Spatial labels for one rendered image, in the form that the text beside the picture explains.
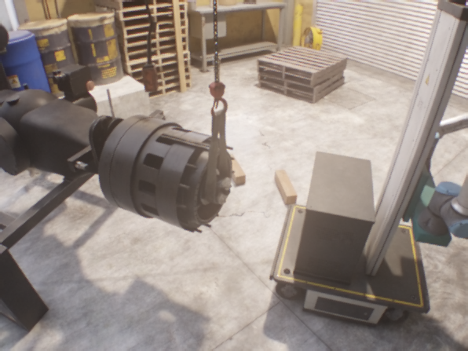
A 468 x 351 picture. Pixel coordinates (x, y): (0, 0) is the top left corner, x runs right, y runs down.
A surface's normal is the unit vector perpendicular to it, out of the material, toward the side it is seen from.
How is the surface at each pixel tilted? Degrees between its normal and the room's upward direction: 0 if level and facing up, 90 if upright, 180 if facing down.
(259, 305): 0
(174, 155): 29
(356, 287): 0
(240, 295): 0
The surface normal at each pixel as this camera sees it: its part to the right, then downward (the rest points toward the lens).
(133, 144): -0.23, -0.42
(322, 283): 0.00, -0.81
